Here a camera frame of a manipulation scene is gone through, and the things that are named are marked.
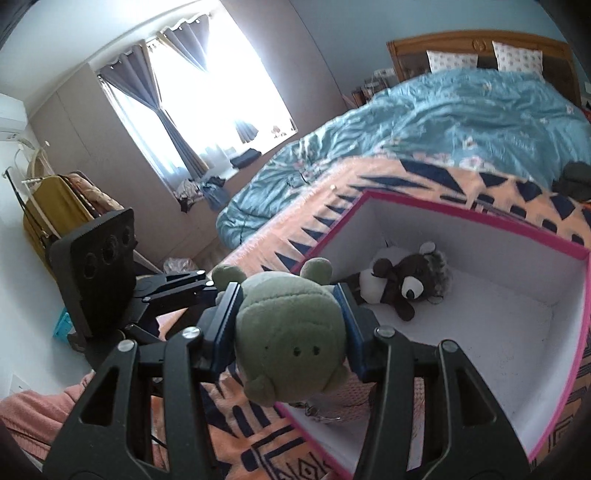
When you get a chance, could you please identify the white patterned pillow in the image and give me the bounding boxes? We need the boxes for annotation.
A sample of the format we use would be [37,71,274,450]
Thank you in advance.
[426,50,478,75]
[492,41,544,73]

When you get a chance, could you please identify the dark folded garment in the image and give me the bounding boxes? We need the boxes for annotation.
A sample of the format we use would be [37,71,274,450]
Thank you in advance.
[230,148,262,169]

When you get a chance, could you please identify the pink cardboard box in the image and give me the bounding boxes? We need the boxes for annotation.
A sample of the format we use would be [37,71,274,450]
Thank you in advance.
[272,190,591,480]

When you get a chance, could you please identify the clothes drying rack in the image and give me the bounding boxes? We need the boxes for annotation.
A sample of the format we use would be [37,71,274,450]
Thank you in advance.
[4,148,54,213]

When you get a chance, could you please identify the dark cloth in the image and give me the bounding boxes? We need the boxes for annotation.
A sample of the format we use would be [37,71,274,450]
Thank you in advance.
[551,161,591,201]

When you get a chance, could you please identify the bright window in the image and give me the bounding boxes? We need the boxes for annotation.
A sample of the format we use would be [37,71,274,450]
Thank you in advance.
[99,0,301,190]

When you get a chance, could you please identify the wooden headboard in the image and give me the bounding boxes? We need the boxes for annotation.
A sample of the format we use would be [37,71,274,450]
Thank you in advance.
[387,30,583,109]

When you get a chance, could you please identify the white air conditioner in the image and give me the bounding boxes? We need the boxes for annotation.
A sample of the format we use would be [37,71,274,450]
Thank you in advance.
[0,95,27,141]

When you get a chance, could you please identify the panda plush toy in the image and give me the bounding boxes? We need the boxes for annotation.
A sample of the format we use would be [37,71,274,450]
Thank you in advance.
[344,244,402,305]

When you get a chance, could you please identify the cluttered nightstand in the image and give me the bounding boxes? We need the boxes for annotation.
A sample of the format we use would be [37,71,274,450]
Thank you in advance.
[344,68,400,109]

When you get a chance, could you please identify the metal keychain ring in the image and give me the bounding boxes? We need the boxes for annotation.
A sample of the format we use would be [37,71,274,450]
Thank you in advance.
[291,399,345,423]

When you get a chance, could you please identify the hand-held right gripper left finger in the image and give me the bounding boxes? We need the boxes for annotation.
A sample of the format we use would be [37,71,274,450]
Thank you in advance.
[41,281,244,480]

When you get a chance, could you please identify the yellow cloth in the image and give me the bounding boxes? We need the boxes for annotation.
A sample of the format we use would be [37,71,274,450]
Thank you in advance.
[23,174,95,273]

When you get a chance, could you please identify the brown patterned cloth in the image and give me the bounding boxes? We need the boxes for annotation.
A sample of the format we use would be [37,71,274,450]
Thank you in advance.
[69,171,125,217]

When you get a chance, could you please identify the blue floral duvet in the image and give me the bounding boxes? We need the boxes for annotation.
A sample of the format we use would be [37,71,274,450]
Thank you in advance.
[216,69,587,252]

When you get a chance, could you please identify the grey blue curtain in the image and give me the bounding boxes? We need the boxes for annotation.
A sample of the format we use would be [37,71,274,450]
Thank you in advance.
[159,0,260,144]
[96,39,207,181]

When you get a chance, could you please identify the green frog plush toy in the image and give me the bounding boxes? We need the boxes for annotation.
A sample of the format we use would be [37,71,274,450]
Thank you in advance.
[211,257,349,408]

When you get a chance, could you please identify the person's left forearm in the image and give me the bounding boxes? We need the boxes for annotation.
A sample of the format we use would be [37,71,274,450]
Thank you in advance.
[0,371,98,462]

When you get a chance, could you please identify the clear plastic bag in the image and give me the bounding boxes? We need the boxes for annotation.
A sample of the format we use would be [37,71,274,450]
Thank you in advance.
[163,257,197,274]

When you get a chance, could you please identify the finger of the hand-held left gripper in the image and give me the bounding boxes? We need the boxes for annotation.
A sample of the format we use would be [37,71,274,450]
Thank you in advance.
[134,270,211,297]
[139,285,228,325]

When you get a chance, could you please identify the brown raccoon plush toy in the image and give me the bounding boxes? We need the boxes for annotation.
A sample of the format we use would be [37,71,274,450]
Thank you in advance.
[372,241,454,322]

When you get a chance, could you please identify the orange patterned blanket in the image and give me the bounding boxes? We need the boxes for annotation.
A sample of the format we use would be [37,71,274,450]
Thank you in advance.
[152,154,591,480]

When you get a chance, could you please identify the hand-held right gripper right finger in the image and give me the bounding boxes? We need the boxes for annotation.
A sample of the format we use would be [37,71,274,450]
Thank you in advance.
[333,281,539,480]

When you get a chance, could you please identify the pile of clothes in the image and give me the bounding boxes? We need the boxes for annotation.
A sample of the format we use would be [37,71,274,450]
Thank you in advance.
[174,175,228,214]

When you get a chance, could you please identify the teal box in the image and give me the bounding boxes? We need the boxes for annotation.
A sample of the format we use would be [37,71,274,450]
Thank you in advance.
[52,310,77,340]

